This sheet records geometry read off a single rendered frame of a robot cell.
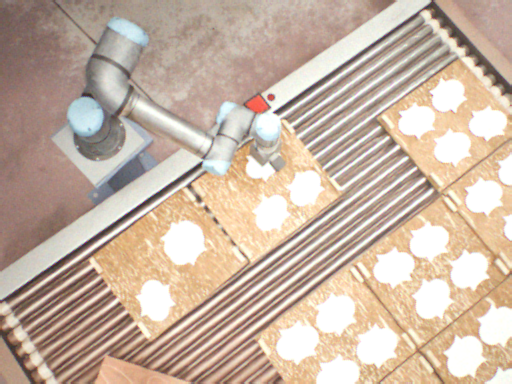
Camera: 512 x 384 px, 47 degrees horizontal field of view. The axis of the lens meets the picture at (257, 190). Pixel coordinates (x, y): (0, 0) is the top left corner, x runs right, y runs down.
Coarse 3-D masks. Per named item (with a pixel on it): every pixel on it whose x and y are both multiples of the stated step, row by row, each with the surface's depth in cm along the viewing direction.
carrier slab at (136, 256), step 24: (168, 216) 203; (192, 216) 203; (120, 240) 200; (144, 240) 201; (216, 240) 201; (120, 264) 198; (144, 264) 199; (168, 264) 199; (192, 264) 199; (216, 264) 199; (240, 264) 200; (120, 288) 196; (192, 288) 197
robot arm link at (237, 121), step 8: (224, 104) 174; (232, 104) 175; (224, 112) 174; (232, 112) 173; (240, 112) 174; (248, 112) 174; (256, 112) 176; (216, 120) 175; (224, 120) 174; (232, 120) 173; (240, 120) 173; (248, 120) 173; (224, 128) 173; (232, 128) 172; (240, 128) 173; (248, 128) 174; (232, 136) 172; (240, 136) 174
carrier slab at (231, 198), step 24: (288, 144) 211; (240, 168) 208; (288, 168) 209; (312, 168) 209; (216, 192) 206; (240, 192) 206; (264, 192) 206; (288, 192) 207; (216, 216) 204; (240, 216) 204; (288, 216) 204; (312, 216) 205; (240, 240) 202; (264, 240) 202
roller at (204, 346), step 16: (400, 192) 210; (416, 192) 211; (384, 208) 208; (368, 224) 206; (336, 240) 205; (352, 240) 206; (320, 256) 203; (304, 272) 201; (272, 288) 200; (288, 288) 200; (256, 304) 198; (240, 320) 196; (208, 336) 196; (224, 336) 195; (192, 352) 193; (176, 368) 192
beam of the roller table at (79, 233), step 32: (416, 0) 230; (352, 32) 226; (384, 32) 226; (320, 64) 222; (288, 96) 218; (192, 160) 211; (128, 192) 207; (160, 192) 210; (96, 224) 204; (32, 256) 200; (64, 256) 201; (0, 288) 197
